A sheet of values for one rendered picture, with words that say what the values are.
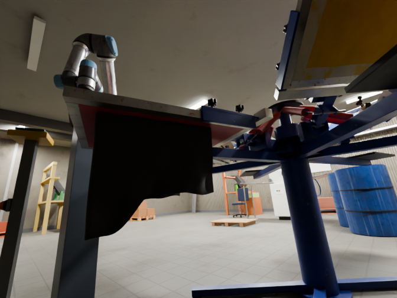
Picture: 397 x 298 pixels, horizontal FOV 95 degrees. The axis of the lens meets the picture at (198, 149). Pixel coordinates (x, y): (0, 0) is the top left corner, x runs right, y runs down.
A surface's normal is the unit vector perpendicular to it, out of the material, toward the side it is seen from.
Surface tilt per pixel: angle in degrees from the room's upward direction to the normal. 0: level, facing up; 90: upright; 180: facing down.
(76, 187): 90
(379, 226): 90
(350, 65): 148
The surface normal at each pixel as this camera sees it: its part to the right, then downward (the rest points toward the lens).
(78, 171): 0.70, -0.24
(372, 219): -0.70, -0.15
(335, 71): 0.03, 0.67
